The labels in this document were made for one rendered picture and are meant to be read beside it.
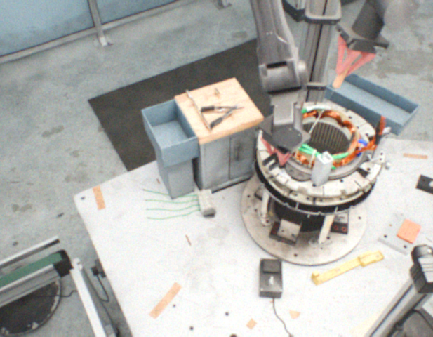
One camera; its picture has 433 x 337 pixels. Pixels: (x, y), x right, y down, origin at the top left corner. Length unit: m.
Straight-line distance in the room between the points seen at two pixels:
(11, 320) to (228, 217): 1.22
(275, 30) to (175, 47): 2.54
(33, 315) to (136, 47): 1.97
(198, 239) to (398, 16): 0.82
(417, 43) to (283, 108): 2.80
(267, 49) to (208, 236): 0.71
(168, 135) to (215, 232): 0.33
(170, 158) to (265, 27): 0.56
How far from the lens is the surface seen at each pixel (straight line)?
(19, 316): 2.26
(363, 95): 1.47
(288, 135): 0.85
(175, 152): 1.24
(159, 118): 1.36
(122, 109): 2.88
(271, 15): 0.81
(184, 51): 3.29
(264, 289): 1.25
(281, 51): 0.83
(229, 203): 1.44
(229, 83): 1.38
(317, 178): 1.09
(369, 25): 0.98
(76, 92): 3.10
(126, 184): 1.51
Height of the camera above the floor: 1.97
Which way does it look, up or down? 52 degrees down
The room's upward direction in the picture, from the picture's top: 1 degrees counter-clockwise
